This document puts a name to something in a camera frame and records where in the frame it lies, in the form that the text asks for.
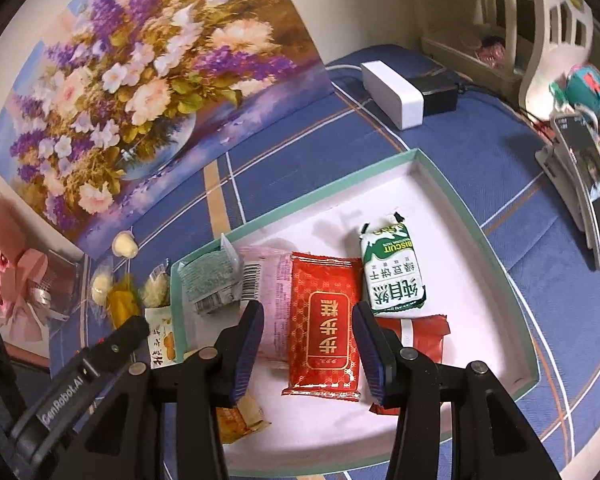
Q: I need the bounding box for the clear green snack packet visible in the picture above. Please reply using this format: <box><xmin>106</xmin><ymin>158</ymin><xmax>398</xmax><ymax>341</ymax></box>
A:
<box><xmin>139</xmin><ymin>260</ymin><xmax>173</xmax><ymax>310</ymax></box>

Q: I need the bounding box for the teal plush toy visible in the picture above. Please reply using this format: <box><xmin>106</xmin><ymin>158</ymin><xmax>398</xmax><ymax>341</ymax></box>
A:
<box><xmin>550</xmin><ymin>62</ymin><xmax>600</xmax><ymax>116</ymax></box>

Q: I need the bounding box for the smartphone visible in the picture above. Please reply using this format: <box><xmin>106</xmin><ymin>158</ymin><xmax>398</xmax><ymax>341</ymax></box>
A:
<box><xmin>550</xmin><ymin>112</ymin><xmax>600</xmax><ymax>271</ymax></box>

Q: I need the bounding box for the pink snack packet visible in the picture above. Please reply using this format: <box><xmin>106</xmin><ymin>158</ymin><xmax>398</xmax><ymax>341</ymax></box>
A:
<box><xmin>237</xmin><ymin>245</ymin><xmax>296</xmax><ymax>371</ymax></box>

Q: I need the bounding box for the white box with teal rim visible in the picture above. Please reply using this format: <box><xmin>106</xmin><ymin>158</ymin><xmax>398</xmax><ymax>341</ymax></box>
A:
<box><xmin>170</xmin><ymin>147</ymin><xmax>540</xmax><ymax>478</ymax></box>

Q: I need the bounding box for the beige cracker packet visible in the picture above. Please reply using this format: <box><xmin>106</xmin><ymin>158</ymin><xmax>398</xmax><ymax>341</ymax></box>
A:
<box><xmin>215</xmin><ymin>392</ymin><xmax>272</xmax><ymax>446</ymax></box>

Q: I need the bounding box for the light green snack packet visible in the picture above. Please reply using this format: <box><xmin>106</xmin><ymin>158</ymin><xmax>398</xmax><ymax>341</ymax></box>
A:
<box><xmin>177</xmin><ymin>232</ymin><xmax>246</xmax><ymax>316</ymax></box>

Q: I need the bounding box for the white rectangular device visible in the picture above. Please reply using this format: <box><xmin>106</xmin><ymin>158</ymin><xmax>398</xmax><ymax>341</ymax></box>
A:
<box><xmin>361</xmin><ymin>60</ymin><xmax>426</xmax><ymax>131</ymax></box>

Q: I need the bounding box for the pink flower bouquet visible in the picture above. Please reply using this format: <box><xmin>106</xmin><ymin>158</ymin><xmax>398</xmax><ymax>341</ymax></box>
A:
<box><xmin>0</xmin><ymin>190</ymin><xmax>88</xmax><ymax>361</ymax></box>

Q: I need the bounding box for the black power adapter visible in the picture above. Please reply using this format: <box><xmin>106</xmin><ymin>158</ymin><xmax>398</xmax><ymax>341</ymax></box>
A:
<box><xmin>411</xmin><ymin>76</ymin><xmax>461</xmax><ymax>116</ymax></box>

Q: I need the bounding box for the dark red white-striped snack packet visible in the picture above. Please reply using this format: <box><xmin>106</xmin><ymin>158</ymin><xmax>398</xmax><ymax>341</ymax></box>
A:
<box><xmin>369</xmin><ymin>312</ymin><xmax>452</xmax><ymax>416</ymax></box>

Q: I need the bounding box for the white carved chair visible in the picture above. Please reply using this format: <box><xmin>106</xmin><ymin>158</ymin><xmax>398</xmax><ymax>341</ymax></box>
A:
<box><xmin>500</xmin><ymin>0</ymin><xmax>596</xmax><ymax>121</ymax></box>

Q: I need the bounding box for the green white biscuit packet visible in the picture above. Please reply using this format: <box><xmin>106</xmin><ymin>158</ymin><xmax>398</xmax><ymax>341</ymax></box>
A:
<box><xmin>357</xmin><ymin>210</ymin><xmax>427</xmax><ymax>317</ymax></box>

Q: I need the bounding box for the beige shelf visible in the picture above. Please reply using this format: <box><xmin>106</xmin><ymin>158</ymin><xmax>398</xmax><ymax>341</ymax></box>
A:
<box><xmin>420</xmin><ymin>0</ymin><xmax>526</xmax><ymax>91</ymax></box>

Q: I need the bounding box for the red patterned snack packet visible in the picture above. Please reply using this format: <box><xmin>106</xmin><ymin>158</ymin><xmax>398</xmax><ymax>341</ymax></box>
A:
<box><xmin>281</xmin><ymin>252</ymin><xmax>365</xmax><ymax>403</ymax></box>

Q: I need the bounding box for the black cable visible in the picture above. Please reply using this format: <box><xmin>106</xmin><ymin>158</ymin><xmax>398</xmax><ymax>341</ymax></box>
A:
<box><xmin>455</xmin><ymin>82</ymin><xmax>551</xmax><ymax>131</ymax></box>

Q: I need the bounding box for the white phone stand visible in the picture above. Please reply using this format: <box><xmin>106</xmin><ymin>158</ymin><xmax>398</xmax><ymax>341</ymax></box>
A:
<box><xmin>535</xmin><ymin>142</ymin><xmax>600</xmax><ymax>261</ymax></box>

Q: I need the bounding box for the white printed snack packet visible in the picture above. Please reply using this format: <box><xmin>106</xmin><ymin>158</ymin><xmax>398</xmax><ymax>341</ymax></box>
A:
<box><xmin>144</xmin><ymin>306</ymin><xmax>178</xmax><ymax>366</ymax></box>

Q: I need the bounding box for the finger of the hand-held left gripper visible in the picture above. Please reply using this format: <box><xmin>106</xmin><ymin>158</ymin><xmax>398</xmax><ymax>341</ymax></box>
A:
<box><xmin>7</xmin><ymin>315</ymin><xmax>151</xmax><ymax>480</ymax></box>

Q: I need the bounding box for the clear glass vase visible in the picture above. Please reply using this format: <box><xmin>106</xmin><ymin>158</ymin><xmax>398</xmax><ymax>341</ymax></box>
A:
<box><xmin>30</xmin><ymin>252</ymin><xmax>88</xmax><ymax>321</ymax></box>

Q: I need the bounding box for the blue plaid cloth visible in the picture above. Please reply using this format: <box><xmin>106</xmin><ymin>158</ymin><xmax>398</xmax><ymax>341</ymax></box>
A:
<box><xmin>45</xmin><ymin>42</ymin><xmax>600</xmax><ymax>480</ymax></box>

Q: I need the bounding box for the yellow snack packet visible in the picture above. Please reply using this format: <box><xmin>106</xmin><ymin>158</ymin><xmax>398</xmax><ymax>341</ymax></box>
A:
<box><xmin>105</xmin><ymin>272</ymin><xmax>143</xmax><ymax>328</ymax></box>

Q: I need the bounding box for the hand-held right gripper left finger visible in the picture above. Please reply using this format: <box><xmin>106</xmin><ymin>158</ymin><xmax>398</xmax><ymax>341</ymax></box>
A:
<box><xmin>67</xmin><ymin>300</ymin><xmax>266</xmax><ymax>480</ymax></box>

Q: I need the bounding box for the clear cream pastry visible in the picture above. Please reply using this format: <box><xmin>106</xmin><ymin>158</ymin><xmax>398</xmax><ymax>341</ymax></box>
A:
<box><xmin>89</xmin><ymin>256</ymin><xmax>117</xmax><ymax>318</ymax></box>

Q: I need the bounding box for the flower painting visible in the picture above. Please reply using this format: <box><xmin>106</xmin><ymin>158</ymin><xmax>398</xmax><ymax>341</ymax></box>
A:
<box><xmin>0</xmin><ymin>0</ymin><xmax>331</xmax><ymax>261</ymax></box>

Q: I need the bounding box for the cream jelly cup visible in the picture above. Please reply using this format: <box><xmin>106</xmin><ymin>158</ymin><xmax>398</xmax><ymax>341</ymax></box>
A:
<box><xmin>111</xmin><ymin>230</ymin><xmax>140</xmax><ymax>259</ymax></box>

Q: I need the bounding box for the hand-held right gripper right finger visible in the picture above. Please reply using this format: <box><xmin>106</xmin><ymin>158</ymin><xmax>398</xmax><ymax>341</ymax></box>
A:
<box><xmin>351</xmin><ymin>301</ymin><xmax>563</xmax><ymax>480</ymax></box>

